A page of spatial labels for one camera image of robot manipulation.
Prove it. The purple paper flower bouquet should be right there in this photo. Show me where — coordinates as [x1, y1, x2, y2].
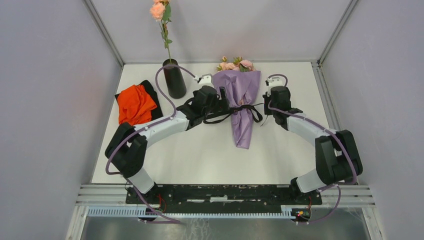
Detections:
[212, 56, 261, 150]

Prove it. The black ribbon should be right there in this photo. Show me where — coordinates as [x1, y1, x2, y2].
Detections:
[187, 103, 264, 130]

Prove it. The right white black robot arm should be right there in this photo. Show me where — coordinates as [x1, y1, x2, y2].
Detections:
[263, 86, 363, 204]

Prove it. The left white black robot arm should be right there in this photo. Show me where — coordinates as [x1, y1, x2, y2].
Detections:
[105, 85, 229, 204]

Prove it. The black cylindrical vase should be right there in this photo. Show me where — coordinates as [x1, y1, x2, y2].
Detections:
[163, 66, 187, 99]

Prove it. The pink rose stem in vase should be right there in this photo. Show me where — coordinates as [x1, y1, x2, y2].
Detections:
[149, 0, 173, 64]

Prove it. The black cloth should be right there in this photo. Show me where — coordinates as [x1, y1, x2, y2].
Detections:
[115, 80, 164, 122]

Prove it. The orange cloth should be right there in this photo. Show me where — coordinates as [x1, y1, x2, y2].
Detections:
[117, 84, 158, 126]

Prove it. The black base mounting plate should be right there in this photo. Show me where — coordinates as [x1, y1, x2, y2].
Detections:
[125, 184, 323, 214]

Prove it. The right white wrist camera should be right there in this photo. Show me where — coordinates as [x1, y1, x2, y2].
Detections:
[265, 76, 287, 90]

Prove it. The white slotted cable duct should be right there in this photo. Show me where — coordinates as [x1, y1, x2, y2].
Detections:
[86, 206, 299, 220]

